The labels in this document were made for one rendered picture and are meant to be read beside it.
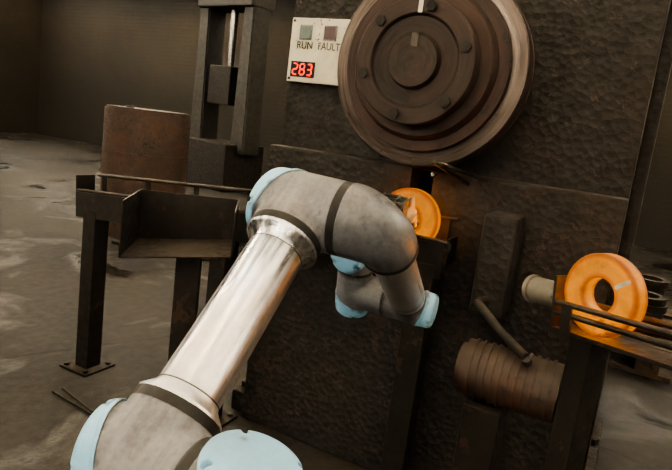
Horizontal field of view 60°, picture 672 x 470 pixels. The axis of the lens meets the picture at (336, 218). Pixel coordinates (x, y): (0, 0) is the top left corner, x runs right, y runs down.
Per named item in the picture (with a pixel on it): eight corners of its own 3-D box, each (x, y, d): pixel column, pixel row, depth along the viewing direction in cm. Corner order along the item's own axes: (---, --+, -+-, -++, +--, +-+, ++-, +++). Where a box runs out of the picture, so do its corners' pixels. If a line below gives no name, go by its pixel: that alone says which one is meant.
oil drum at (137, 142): (141, 220, 459) (149, 106, 444) (199, 235, 433) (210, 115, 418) (77, 228, 407) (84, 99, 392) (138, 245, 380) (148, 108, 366)
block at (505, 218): (478, 302, 146) (494, 208, 142) (510, 310, 142) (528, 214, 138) (467, 312, 136) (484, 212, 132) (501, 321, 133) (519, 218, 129)
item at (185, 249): (122, 437, 165) (139, 189, 154) (215, 441, 169) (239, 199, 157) (103, 481, 146) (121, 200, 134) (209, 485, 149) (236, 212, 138)
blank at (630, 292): (592, 346, 112) (580, 347, 110) (565, 271, 118) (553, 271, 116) (662, 322, 100) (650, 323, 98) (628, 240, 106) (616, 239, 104)
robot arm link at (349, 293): (376, 329, 122) (381, 284, 117) (327, 313, 126) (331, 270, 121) (388, 310, 128) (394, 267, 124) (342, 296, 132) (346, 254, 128)
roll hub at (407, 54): (357, 118, 142) (373, -1, 137) (469, 132, 129) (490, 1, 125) (347, 116, 137) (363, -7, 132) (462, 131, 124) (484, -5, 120)
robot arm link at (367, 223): (425, 184, 81) (444, 292, 124) (353, 168, 85) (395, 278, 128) (400, 258, 78) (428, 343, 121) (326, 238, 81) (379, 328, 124)
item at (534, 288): (539, 301, 125) (542, 274, 125) (574, 311, 117) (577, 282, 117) (519, 302, 122) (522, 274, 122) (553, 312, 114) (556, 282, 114)
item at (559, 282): (574, 327, 118) (580, 274, 117) (577, 328, 117) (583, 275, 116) (548, 329, 114) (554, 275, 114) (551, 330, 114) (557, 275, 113)
